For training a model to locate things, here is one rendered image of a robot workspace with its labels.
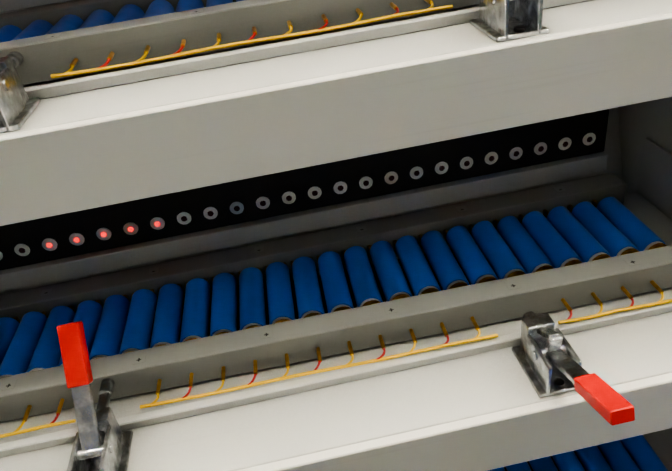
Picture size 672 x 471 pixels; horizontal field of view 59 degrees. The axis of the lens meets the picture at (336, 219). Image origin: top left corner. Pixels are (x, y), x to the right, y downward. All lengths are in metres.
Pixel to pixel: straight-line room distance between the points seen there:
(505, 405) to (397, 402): 0.06
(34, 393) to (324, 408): 0.18
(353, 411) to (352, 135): 0.16
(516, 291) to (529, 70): 0.15
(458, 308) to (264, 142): 0.17
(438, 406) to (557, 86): 0.19
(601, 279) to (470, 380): 0.11
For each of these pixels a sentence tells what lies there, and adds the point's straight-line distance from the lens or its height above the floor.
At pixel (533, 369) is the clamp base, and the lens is 0.38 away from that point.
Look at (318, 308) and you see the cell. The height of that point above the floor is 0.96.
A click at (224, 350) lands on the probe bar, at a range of 0.39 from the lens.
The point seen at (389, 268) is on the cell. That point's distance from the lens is 0.43.
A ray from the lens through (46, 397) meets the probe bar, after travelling 0.43.
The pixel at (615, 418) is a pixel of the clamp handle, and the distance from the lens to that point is 0.32.
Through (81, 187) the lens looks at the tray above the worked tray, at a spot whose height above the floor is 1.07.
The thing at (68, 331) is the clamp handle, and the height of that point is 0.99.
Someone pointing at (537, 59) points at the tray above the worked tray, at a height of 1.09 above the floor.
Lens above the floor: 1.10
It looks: 12 degrees down
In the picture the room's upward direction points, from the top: 10 degrees counter-clockwise
